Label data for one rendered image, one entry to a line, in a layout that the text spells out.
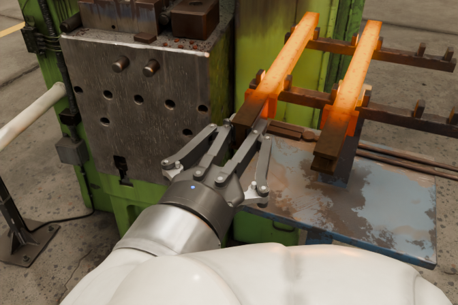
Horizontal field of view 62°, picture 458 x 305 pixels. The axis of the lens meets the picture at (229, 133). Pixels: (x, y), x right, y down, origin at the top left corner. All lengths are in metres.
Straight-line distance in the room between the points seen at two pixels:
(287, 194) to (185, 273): 0.64
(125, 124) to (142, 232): 0.75
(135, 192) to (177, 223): 0.91
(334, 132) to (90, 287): 0.33
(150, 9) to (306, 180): 0.52
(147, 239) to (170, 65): 0.62
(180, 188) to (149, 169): 0.77
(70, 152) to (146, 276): 1.35
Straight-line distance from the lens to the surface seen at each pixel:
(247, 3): 1.01
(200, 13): 0.90
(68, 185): 1.96
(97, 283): 0.30
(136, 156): 1.13
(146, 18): 0.95
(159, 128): 1.02
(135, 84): 0.98
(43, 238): 1.77
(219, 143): 0.46
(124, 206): 1.34
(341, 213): 0.78
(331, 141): 0.48
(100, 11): 1.01
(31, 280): 1.68
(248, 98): 0.53
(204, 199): 0.37
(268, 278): 0.16
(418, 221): 0.81
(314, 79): 1.07
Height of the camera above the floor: 1.29
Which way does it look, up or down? 37 degrees down
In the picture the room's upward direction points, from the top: straight up
